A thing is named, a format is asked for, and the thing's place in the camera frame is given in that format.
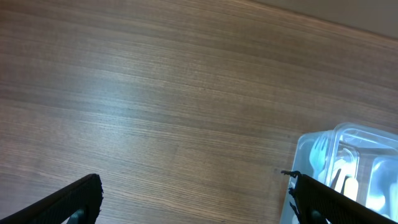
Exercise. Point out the right clear plastic container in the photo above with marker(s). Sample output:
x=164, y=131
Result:
x=370, y=156

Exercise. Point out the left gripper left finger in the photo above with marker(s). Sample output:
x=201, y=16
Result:
x=78, y=202

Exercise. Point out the clear plastic container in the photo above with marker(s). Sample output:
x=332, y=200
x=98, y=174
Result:
x=370, y=156
x=302, y=163

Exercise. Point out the left clear plastic container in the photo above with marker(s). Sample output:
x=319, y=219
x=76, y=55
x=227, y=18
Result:
x=302, y=163

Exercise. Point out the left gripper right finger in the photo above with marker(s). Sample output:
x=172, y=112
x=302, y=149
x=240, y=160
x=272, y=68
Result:
x=317, y=203

